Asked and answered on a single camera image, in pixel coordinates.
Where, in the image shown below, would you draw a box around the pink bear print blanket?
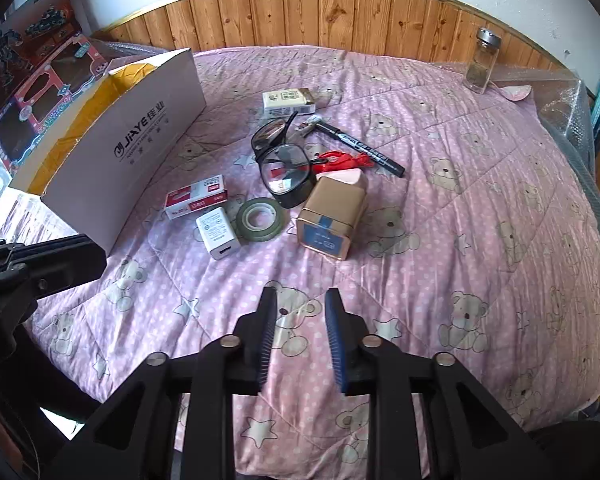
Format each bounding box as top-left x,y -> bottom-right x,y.
0,45 -> 600,480

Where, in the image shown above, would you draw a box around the yellow white tissue pack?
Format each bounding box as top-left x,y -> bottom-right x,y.
261,88 -> 317,120

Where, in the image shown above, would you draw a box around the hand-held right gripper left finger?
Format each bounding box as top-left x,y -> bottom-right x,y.
55,287 -> 278,480

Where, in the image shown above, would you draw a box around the pink round pad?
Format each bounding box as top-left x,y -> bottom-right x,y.
495,84 -> 532,102

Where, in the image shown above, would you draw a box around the green tape roll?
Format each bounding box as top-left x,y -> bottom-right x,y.
236,196 -> 284,244

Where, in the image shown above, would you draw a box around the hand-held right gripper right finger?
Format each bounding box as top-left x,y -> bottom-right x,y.
325,287 -> 546,480

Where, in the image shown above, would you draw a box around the small clear glue bottle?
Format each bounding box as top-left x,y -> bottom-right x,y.
296,115 -> 331,137

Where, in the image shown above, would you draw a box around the red plastic toy figure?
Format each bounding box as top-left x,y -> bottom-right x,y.
307,149 -> 381,173

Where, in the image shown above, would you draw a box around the red white staple box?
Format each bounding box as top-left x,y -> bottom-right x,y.
165,174 -> 229,222

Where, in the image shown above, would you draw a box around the black marker pen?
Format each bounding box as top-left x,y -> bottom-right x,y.
325,122 -> 406,179

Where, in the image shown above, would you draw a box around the pink stapler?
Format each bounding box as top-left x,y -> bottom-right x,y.
316,170 -> 368,193

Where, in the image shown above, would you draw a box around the white usb charger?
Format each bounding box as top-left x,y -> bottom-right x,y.
196,206 -> 242,261

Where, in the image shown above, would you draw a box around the glass jar with metal lid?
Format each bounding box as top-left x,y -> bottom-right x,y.
464,27 -> 501,95

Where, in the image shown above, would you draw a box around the black frame glasses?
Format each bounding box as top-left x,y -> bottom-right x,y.
250,110 -> 317,209

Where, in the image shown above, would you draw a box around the pink toy washing machine box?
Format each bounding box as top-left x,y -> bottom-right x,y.
0,32 -> 113,181

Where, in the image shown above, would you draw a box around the gold tin with blue label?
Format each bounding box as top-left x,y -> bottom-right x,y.
296,176 -> 370,262

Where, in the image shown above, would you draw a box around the white cardboard box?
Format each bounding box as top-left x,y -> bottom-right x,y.
8,47 -> 207,256

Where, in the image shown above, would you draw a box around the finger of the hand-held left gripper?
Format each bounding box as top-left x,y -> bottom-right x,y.
0,234 -> 107,333

